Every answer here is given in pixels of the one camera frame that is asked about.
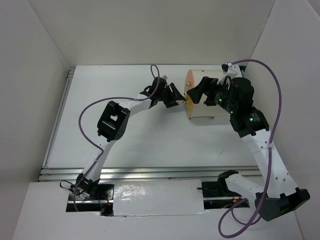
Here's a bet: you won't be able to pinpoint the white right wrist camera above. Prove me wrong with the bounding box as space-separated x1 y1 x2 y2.
217 62 238 85

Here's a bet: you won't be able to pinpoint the orange drawer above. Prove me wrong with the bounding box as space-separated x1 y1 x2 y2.
184 81 195 97
185 69 195 86

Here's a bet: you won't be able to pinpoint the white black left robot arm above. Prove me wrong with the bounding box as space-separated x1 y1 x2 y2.
75 77 186 200

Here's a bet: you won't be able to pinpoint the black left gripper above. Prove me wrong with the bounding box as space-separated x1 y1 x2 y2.
157 83 186 109

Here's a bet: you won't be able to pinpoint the white foil-taped cover panel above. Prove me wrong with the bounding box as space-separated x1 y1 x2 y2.
113 179 205 217

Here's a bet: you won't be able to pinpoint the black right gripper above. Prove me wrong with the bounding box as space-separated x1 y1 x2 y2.
186 75 237 113

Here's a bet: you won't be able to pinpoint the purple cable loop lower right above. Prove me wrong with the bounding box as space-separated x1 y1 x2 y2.
229 199 253 226

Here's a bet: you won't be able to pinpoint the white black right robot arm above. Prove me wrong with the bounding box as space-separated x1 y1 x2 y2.
186 76 310 222

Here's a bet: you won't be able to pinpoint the cream cylindrical drawer organizer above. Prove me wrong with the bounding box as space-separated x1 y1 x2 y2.
184 66 226 120

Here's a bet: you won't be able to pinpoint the orange top drawer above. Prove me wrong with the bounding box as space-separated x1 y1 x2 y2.
185 69 195 86

